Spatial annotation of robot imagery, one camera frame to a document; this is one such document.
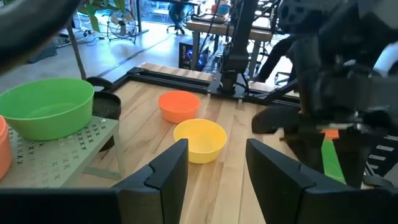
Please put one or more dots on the wooden desk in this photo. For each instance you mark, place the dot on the wooden desk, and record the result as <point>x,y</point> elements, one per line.
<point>224,29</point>

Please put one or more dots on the green plastic bowl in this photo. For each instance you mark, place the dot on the green plastic bowl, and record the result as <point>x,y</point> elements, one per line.
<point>332,161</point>
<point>46,109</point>

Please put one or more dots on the green leafy potted plant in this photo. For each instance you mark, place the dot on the green leafy potted plant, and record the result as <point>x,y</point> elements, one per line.
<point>93,15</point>

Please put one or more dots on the person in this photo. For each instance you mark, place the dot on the person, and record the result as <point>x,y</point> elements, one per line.
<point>180,14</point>
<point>275,57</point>

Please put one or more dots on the pale green perforated shelf rack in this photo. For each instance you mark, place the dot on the pale green perforated shelf rack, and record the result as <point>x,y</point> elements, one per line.
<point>62,155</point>

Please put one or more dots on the yellow plastic bowl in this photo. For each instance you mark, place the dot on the yellow plastic bowl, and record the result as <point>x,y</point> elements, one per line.
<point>200,140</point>

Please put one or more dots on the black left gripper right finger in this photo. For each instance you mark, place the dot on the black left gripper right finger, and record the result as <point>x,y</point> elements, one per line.
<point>280,193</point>

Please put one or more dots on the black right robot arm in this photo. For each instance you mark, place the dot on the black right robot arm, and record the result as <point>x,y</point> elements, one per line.
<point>239,46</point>

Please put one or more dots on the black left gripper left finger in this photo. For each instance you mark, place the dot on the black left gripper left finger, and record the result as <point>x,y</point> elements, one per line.
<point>161,186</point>

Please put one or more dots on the orange plastic bowl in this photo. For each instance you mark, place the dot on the orange plastic bowl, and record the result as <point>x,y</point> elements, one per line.
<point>330,134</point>
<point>178,105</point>
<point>4,149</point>

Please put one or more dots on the floor fan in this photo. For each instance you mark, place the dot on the floor fan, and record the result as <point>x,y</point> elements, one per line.
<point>122,25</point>

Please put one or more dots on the black board white stripes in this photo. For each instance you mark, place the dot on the black board white stripes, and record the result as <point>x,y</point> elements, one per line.
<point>384,152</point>

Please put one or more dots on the black computer tower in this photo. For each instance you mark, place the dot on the black computer tower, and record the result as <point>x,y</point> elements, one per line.
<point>189,56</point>

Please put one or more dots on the black aluminium table frame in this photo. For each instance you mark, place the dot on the black aluminium table frame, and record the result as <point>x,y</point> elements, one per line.
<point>174,82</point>

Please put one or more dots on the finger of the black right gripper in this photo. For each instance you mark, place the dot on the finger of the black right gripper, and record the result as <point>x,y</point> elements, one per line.
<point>353,155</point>
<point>276,119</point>

